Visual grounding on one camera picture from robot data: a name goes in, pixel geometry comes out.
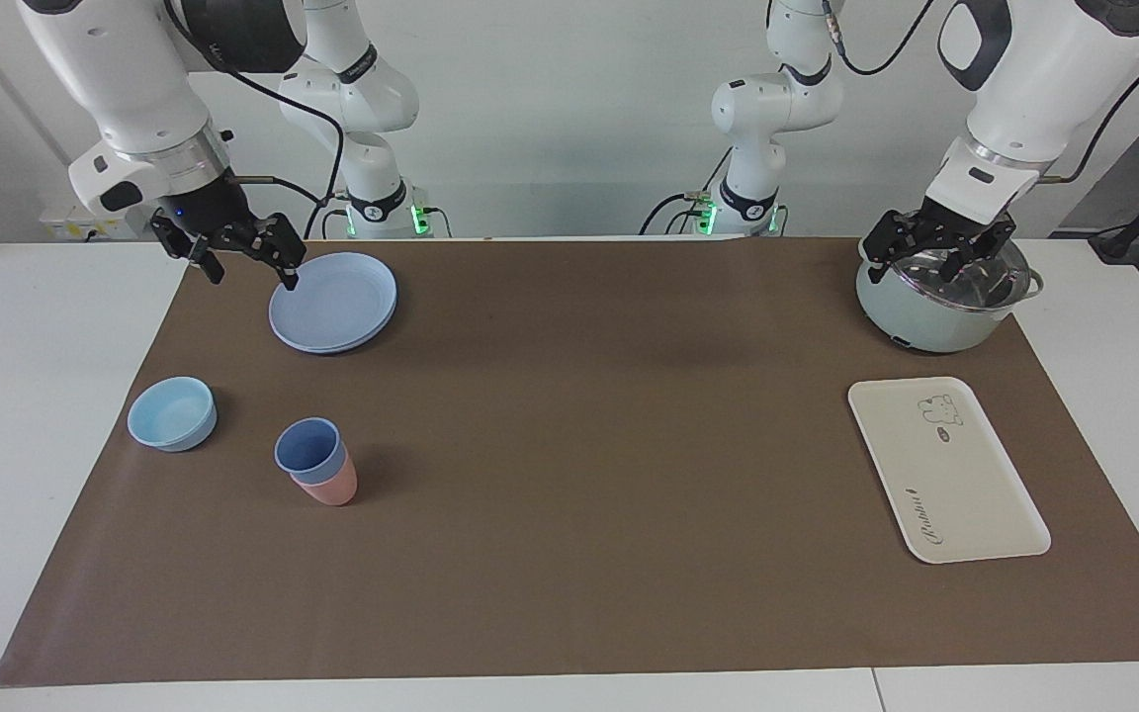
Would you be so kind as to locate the white power strip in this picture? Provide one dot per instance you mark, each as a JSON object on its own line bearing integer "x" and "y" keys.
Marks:
{"x": 65, "y": 222}

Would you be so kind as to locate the blue ribbed cup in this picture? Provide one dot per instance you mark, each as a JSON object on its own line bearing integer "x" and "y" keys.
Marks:
{"x": 307, "y": 447}

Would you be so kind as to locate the brown table mat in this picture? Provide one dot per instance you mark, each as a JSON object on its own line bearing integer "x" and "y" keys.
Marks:
{"x": 579, "y": 475}

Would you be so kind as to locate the blue round plate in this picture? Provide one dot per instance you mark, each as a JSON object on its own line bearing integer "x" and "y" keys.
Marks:
{"x": 337, "y": 302}

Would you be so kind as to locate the cream tray with bear print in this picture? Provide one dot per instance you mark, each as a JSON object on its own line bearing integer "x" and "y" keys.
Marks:
{"x": 945, "y": 475}

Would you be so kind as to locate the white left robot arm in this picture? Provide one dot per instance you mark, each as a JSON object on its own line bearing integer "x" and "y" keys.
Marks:
{"x": 1044, "y": 79}

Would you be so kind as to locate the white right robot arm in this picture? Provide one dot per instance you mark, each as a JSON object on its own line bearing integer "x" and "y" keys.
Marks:
{"x": 115, "y": 69}

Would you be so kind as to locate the pale green electric pot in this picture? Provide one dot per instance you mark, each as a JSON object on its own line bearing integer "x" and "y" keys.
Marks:
{"x": 925, "y": 326}

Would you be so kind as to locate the pink cup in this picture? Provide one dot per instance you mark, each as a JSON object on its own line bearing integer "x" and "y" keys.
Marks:
{"x": 332, "y": 489}

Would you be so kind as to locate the light blue bowl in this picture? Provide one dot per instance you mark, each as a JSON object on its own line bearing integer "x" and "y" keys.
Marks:
{"x": 172, "y": 415}

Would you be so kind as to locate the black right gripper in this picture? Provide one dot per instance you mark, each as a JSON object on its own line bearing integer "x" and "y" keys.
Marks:
{"x": 219, "y": 213}

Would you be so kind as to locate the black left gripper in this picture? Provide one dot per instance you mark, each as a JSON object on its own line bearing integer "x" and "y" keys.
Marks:
{"x": 950, "y": 229}

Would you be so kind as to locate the glass pot lid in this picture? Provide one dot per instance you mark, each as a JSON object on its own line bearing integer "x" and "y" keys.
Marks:
{"x": 1009, "y": 282}

